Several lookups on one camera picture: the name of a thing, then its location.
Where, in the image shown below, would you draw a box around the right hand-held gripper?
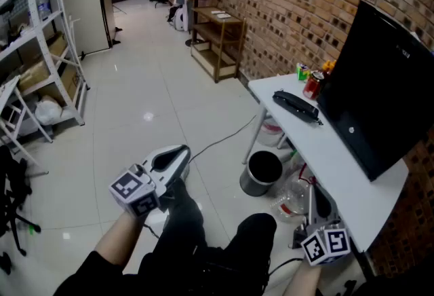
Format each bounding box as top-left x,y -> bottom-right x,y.
292,183 -> 351,267

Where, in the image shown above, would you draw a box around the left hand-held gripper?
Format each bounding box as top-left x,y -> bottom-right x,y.
108,144 -> 191,218

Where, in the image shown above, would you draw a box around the black telephone base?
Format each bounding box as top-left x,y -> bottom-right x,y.
275,97 -> 323,126

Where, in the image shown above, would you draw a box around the black telephone handset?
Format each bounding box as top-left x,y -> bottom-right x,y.
273,90 -> 320,117

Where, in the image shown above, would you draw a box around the person's left forearm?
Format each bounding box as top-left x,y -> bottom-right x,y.
94,209 -> 149,269

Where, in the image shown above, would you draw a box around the person's right forearm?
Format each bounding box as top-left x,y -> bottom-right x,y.
283,261 -> 323,296

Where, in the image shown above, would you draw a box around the clear plastic bottle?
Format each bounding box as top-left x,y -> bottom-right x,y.
270,171 -> 311,223

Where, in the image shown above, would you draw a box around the metal waste bin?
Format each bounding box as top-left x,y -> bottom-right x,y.
239,150 -> 283,198

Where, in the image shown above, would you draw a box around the white table leg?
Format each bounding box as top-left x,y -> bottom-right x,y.
241,103 -> 269,165

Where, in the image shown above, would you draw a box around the white plastic bucket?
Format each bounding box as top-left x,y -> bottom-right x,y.
256,117 -> 285,148

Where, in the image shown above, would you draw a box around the person's black trousers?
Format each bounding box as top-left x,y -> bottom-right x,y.
53,177 -> 279,296

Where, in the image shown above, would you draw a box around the red jar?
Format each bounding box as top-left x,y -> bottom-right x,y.
302,71 -> 323,100

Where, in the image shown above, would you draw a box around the wooden shelf unit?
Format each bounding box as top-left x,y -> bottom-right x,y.
189,6 -> 248,84

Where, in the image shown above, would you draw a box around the black computer monitor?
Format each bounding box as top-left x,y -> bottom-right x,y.
316,0 -> 434,183

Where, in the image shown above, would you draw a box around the cardboard box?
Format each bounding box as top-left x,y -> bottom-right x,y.
39,65 -> 81,106
16,60 -> 52,92

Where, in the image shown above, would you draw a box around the white plastic bag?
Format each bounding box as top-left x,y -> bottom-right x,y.
34,94 -> 64,126

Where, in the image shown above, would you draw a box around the green small box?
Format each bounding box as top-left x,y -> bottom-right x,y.
296,62 -> 311,81

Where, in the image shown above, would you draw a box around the orange snack packet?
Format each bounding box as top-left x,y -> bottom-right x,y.
321,59 -> 337,81

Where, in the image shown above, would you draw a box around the white small appliance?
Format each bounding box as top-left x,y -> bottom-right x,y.
174,4 -> 189,32

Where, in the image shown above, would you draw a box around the white folding stand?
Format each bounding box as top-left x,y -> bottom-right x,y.
0,75 -> 54,177

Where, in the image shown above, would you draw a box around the black office chair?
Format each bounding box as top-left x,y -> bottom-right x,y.
0,145 -> 42,276

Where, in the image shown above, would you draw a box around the white partition panel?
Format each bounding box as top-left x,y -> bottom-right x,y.
59,0 -> 113,57

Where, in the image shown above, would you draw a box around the white metal shelving rack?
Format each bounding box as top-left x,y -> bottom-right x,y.
0,0 -> 91,127

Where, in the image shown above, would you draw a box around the clear water bottle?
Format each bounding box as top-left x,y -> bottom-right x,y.
35,0 -> 52,21

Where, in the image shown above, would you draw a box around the red cord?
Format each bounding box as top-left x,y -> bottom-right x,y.
297,162 -> 317,186

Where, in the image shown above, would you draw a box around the grey floor cable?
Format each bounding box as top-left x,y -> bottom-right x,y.
187,114 -> 258,165

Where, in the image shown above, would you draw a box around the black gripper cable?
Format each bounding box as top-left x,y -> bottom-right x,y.
267,256 -> 304,279

